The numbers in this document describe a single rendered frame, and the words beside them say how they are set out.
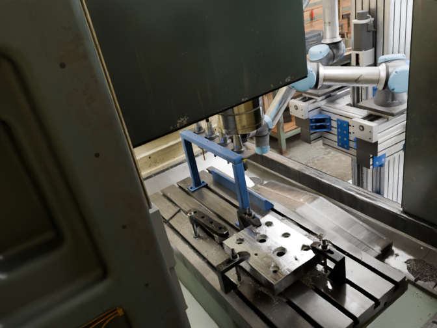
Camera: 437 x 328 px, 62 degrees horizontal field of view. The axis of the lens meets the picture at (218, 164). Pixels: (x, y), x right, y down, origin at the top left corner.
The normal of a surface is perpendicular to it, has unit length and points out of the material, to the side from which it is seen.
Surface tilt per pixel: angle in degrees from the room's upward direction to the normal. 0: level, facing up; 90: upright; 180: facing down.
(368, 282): 0
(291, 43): 90
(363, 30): 90
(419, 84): 90
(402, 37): 90
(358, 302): 0
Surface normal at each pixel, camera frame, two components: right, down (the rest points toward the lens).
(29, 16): 0.54, 0.29
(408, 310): -0.18, -0.87
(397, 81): -0.02, 0.49
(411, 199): -0.82, 0.40
